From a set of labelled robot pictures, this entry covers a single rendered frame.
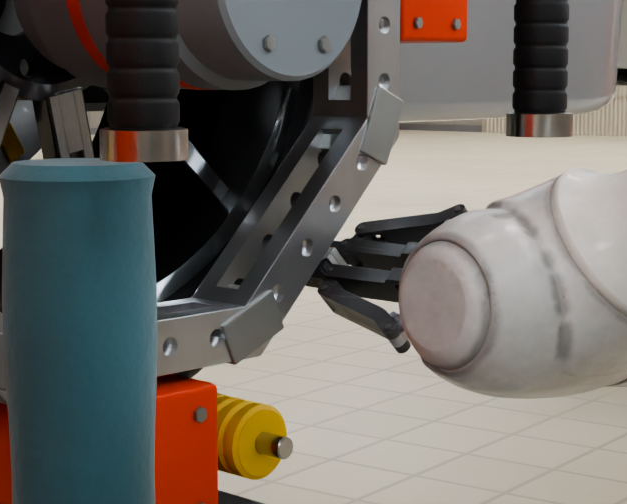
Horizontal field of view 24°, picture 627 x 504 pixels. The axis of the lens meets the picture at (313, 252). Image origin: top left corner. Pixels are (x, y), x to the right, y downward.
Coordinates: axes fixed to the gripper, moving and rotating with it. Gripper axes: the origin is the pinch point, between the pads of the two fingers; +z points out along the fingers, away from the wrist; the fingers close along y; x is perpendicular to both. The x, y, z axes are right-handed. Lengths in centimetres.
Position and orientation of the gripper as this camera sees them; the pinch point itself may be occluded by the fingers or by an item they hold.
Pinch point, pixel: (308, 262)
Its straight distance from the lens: 118.4
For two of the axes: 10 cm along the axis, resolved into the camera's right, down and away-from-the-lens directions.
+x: -4.9, -6.4, -6.0
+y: 4.9, -7.7, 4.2
